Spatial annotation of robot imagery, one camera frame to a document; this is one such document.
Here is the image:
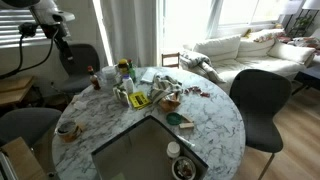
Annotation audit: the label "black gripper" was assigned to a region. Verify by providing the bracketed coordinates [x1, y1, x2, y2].
[53, 31, 73, 62]

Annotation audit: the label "clear plastic cup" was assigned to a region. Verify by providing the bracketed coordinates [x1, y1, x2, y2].
[102, 66, 117, 87]

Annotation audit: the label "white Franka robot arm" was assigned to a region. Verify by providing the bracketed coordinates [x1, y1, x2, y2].
[0, 0, 75, 62]

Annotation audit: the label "grey chair by window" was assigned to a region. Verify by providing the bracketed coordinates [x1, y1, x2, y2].
[51, 44, 100, 94]

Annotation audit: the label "red cap sauce bottle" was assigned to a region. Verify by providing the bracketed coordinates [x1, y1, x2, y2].
[87, 66, 101, 90]

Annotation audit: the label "small clear plastic container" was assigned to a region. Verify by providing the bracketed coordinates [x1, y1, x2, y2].
[74, 101, 87, 110]

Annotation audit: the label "green glass bottle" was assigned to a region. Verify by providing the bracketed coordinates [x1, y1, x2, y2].
[128, 59, 136, 82]

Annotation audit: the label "white bottle blue cap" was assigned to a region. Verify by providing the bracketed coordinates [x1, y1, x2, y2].
[122, 74, 134, 95]

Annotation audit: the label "grey chair front left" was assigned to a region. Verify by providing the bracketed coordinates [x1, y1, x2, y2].
[0, 107, 62, 147]

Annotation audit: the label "white paper sheet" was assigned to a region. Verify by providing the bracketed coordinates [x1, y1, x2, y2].
[141, 68, 162, 83]

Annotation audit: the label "yellow black packet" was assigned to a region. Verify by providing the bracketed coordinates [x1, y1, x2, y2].
[129, 91, 151, 109]

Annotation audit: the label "small wooden chair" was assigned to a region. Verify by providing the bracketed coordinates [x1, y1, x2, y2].
[161, 52, 180, 68]

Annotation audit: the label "striped crumpled cloth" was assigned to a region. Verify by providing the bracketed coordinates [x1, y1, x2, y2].
[148, 74, 183, 103]

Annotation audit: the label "folded grey blanket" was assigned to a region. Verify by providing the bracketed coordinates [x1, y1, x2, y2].
[179, 50, 225, 83]

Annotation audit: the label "red wrappers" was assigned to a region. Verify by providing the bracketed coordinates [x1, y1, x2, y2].
[184, 86, 210, 98]

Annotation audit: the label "small wooden block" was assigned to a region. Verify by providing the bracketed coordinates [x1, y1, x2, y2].
[179, 123, 194, 129]

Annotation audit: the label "white jar in box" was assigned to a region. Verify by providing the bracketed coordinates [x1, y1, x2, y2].
[167, 141, 180, 158]

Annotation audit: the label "bowl in box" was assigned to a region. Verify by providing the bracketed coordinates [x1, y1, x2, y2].
[171, 156, 196, 180]

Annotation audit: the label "white sofa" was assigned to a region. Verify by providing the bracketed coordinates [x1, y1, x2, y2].
[180, 35, 315, 93]

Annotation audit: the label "dark grey chair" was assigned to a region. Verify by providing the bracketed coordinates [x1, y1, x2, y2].
[229, 69, 291, 180]

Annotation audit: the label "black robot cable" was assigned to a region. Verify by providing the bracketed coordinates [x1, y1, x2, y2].
[0, 28, 59, 80]

